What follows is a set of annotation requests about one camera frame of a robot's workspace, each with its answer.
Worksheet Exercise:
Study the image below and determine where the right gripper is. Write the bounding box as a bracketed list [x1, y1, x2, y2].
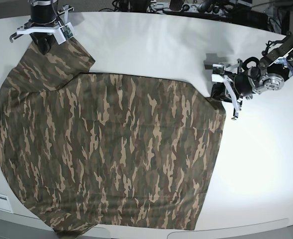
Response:
[9, 4, 74, 55]

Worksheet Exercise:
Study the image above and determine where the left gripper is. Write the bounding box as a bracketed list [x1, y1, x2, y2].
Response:
[211, 59, 251, 120]

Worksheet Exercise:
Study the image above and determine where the camouflage T-shirt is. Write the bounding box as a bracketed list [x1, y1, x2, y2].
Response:
[0, 39, 226, 239]

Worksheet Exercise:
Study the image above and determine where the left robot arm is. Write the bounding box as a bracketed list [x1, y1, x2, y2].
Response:
[211, 33, 293, 120]

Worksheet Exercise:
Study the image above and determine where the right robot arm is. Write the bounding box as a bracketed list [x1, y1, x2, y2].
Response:
[9, 0, 76, 55]

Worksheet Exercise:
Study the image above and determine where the black background equipment clutter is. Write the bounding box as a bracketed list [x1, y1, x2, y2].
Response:
[101, 0, 289, 34]

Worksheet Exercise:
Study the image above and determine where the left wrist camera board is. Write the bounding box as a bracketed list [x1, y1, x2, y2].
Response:
[211, 64, 225, 83]

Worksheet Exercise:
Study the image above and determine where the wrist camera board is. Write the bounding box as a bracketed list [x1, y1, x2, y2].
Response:
[60, 25, 74, 40]
[211, 64, 225, 83]

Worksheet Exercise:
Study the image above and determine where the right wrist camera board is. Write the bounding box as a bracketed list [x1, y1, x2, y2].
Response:
[60, 25, 74, 40]

